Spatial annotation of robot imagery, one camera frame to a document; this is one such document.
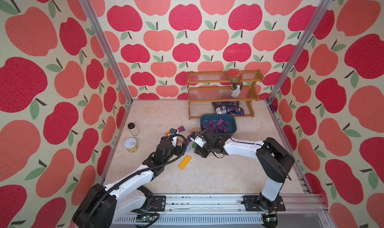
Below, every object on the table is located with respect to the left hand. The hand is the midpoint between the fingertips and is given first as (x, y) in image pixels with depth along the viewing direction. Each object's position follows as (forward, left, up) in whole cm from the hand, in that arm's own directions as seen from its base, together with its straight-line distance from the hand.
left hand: (179, 141), depth 84 cm
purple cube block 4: (+19, -23, -11) cm, 32 cm away
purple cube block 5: (+17, -27, -11) cm, 34 cm away
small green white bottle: (+32, -36, +12) cm, 50 cm away
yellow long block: (-7, -3, -12) cm, 15 cm away
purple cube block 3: (+21, -21, -9) cm, 31 cm away
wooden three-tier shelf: (+50, -22, -7) cm, 55 cm away
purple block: (+17, -16, -9) cm, 25 cm away
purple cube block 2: (+20, -32, -9) cm, 39 cm away
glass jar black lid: (+12, +32, -3) cm, 34 cm away
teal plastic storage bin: (+19, -29, -11) cm, 37 cm away
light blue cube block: (+1, -5, -11) cm, 12 cm away
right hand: (-1, -11, -10) cm, 16 cm away
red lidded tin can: (+34, -33, +21) cm, 52 cm away
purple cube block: (+8, -5, -9) cm, 13 cm away
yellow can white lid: (+2, +31, -8) cm, 32 cm away
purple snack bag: (+29, -33, -3) cm, 44 cm away
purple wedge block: (+17, 0, -12) cm, 21 cm away
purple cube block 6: (+14, -30, -10) cm, 35 cm away
